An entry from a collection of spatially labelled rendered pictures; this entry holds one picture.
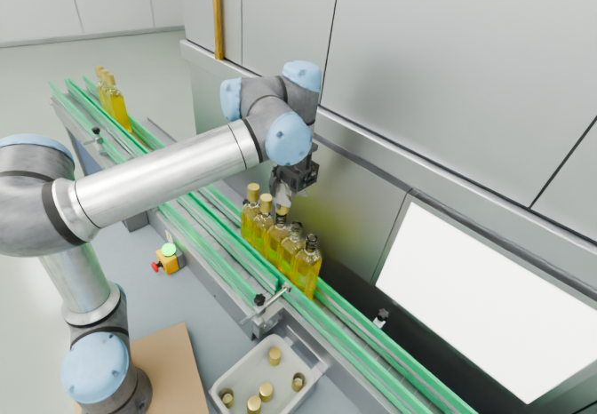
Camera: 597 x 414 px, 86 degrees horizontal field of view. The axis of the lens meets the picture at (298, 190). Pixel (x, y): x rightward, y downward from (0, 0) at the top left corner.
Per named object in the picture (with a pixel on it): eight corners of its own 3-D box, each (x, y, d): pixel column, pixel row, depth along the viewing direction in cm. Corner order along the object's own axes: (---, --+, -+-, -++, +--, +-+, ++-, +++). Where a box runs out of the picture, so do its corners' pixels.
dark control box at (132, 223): (149, 224, 131) (146, 209, 125) (130, 234, 126) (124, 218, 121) (140, 213, 135) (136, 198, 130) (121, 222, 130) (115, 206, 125)
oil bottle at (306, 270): (314, 297, 98) (324, 250, 85) (301, 308, 94) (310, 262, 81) (300, 285, 101) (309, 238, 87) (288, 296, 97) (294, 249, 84)
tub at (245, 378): (314, 390, 89) (319, 377, 84) (250, 462, 76) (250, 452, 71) (272, 344, 98) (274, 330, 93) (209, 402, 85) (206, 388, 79)
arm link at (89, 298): (77, 370, 75) (-57, 183, 41) (79, 314, 85) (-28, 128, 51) (135, 349, 79) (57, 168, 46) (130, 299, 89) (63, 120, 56)
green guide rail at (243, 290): (258, 310, 92) (258, 294, 87) (255, 313, 91) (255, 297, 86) (55, 94, 180) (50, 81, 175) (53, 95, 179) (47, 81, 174)
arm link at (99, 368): (76, 427, 67) (52, 403, 58) (78, 364, 76) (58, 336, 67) (140, 401, 71) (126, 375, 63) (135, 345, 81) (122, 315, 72)
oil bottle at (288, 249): (300, 284, 101) (309, 238, 87) (287, 295, 97) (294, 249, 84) (288, 274, 104) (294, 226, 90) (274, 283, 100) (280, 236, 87)
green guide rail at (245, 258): (276, 295, 96) (278, 279, 91) (274, 297, 96) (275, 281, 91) (70, 91, 184) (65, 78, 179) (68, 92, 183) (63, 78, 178)
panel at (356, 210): (535, 402, 72) (656, 323, 50) (531, 413, 70) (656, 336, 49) (267, 196, 117) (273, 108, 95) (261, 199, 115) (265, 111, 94)
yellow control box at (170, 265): (186, 266, 117) (183, 252, 112) (166, 277, 113) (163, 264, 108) (176, 254, 120) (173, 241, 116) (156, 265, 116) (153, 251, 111)
